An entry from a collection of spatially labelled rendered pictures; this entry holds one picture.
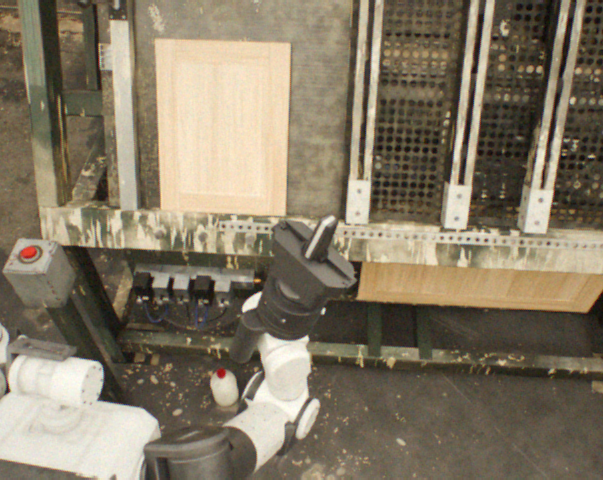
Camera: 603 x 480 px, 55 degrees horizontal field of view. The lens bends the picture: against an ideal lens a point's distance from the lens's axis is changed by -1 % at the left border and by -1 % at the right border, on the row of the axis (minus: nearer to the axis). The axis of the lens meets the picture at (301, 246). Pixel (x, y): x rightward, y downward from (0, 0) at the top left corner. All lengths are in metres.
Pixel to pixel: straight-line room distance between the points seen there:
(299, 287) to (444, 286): 1.55
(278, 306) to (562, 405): 1.93
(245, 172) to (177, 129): 0.23
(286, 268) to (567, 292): 1.75
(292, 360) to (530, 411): 1.76
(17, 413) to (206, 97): 1.03
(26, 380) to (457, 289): 1.71
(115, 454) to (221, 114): 1.07
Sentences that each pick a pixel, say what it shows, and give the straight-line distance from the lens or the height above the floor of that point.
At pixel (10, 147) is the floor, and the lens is 3.69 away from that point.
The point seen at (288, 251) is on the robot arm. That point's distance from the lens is 0.73.
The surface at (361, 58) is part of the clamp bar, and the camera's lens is 1.60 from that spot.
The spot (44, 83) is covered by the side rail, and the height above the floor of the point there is 1.21.
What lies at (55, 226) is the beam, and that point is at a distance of 1.89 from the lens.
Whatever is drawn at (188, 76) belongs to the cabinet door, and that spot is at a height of 1.22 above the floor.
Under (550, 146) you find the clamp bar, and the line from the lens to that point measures 1.73.
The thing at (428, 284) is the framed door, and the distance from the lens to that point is 2.24.
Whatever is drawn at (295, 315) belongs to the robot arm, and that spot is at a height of 1.51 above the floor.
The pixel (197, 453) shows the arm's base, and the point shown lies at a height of 1.38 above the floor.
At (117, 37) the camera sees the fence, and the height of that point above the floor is 1.31.
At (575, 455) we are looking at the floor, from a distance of 2.51.
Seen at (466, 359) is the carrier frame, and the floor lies 0.18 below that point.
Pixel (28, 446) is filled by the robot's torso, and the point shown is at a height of 1.36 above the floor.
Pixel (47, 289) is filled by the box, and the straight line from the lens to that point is 1.74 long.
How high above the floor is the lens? 2.16
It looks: 51 degrees down
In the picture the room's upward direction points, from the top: straight up
